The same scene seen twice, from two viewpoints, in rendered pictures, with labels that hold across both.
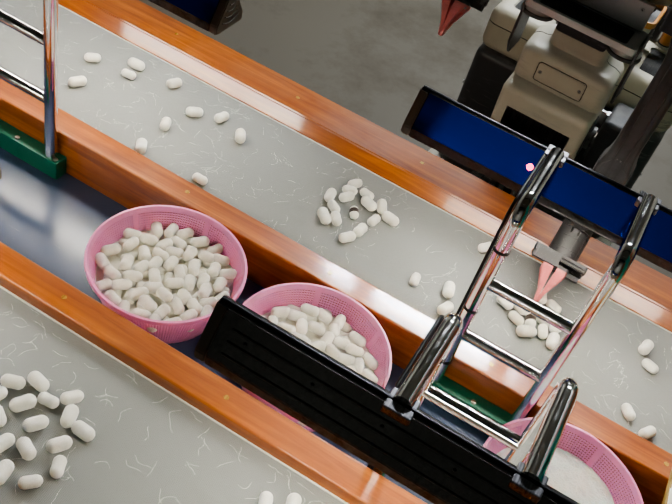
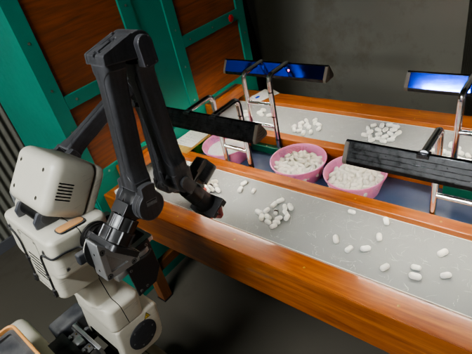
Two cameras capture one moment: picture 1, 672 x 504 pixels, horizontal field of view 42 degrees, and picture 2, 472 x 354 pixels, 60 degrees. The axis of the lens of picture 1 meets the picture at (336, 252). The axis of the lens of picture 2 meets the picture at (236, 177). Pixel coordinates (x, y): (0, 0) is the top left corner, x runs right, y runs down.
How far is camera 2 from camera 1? 2.47 m
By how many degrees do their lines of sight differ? 98
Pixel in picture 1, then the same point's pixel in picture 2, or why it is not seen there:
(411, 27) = not seen: outside the picture
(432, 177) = (231, 232)
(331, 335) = (289, 168)
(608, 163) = not seen: hidden behind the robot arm
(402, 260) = (256, 199)
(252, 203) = (324, 208)
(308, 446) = (299, 139)
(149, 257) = (363, 180)
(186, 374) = (338, 146)
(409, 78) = not seen: outside the picture
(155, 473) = (341, 133)
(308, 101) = (297, 265)
